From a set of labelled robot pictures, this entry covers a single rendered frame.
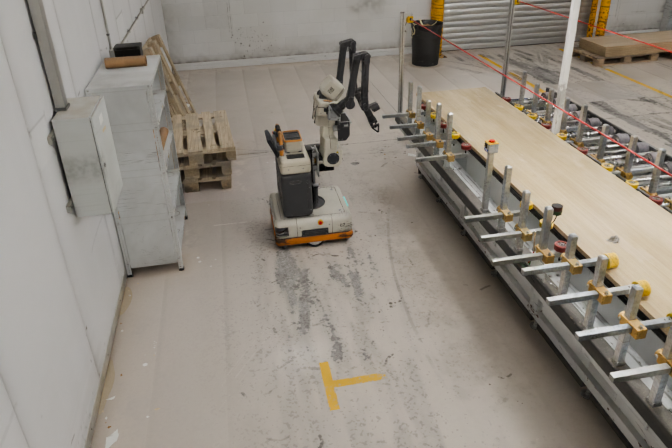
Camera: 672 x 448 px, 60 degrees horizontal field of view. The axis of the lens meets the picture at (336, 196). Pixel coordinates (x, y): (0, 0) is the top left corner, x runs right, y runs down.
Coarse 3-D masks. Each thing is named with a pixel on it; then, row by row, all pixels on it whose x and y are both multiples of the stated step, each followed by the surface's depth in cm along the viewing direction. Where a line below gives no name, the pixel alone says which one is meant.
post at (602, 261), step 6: (600, 258) 273; (606, 258) 272; (600, 264) 274; (606, 264) 274; (600, 270) 275; (594, 276) 280; (600, 276) 277; (594, 282) 280; (600, 282) 279; (588, 300) 287; (594, 300) 283; (588, 306) 288; (594, 306) 285; (588, 312) 288; (594, 312) 287; (588, 318) 289; (594, 318) 289; (588, 324) 290
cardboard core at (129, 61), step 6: (108, 60) 438; (114, 60) 438; (120, 60) 439; (126, 60) 440; (132, 60) 440; (138, 60) 441; (144, 60) 442; (108, 66) 439; (114, 66) 440; (120, 66) 441; (126, 66) 442; (132, 66) 444
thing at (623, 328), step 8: (648, 320) 259; (656, 320) 258; (664, 320) 258; (600, 328) 255; (608, 328) 255; (616, 328) 254; (624, 328) 254; (648, 328) 257; (656, 328) 258; (576, 336) 253; (584, 336) 251; (592, 336) 252; (600, 336) 253
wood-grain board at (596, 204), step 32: (448, 96) 568; (480, 96) 565; (480, 128) 489; (512, 128) 487; (544, 128) 485; (512, 160) 430; (544, 160) 428; (576, 160) 427; (544, 192) 383; (576, 192) 382; (608, 192) 381; (576, 224) 346; (608, 224) 345; (640, 224) 344; (640, 256) 314
